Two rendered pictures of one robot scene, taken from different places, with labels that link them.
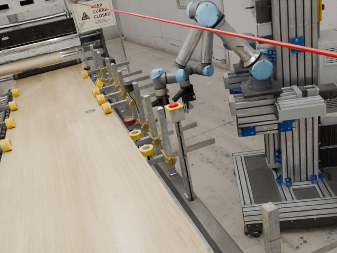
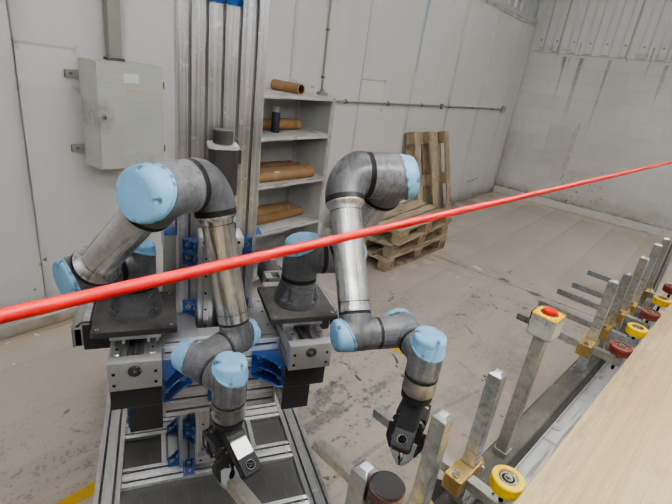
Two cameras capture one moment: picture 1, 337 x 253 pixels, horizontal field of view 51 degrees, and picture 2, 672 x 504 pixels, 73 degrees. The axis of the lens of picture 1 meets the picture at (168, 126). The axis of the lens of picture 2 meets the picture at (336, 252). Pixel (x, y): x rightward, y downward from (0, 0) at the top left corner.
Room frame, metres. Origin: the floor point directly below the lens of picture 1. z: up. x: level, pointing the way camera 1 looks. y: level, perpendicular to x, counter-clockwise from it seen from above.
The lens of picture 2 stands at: (2.64, 0.60, 1.78)
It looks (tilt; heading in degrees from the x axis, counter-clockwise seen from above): 22 degrees down; 238
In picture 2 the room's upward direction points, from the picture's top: 8 degrees clockwise
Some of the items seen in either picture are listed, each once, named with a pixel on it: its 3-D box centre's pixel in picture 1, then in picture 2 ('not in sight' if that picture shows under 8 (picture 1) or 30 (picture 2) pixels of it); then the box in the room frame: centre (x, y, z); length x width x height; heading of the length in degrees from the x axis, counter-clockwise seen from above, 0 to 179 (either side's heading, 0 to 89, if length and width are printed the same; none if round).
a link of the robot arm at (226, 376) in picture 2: (183, 72); (228, 379); (2.39, -0.17, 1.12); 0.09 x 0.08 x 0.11; 119
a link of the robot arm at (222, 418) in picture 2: (184, 82); (227, 409); (2.39, -0.17, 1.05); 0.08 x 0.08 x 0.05
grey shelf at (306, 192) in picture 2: not in sight; (270, 189); (1.25, -2.81, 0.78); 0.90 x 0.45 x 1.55; 21
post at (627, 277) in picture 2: not in sight; (610, 319); (0.57, -0.31, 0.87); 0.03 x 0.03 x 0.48; 16
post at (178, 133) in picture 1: (183, 160); (520, 396); (1.52, -0.04, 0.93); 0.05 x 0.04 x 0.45; 16
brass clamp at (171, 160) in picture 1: (168, 156); (464, 471); (1.79, 0.03, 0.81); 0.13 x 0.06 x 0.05; 16
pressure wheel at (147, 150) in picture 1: (148, 155); (503, 492); (1.78, 0.15, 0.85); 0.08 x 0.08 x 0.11
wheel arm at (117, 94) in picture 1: (129, 90); not in sight; (2.79, 0.26, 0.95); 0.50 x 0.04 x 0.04; 106
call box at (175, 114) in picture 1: (174, 113); (545, 324); (1.52, -0.04, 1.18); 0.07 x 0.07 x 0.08; 16
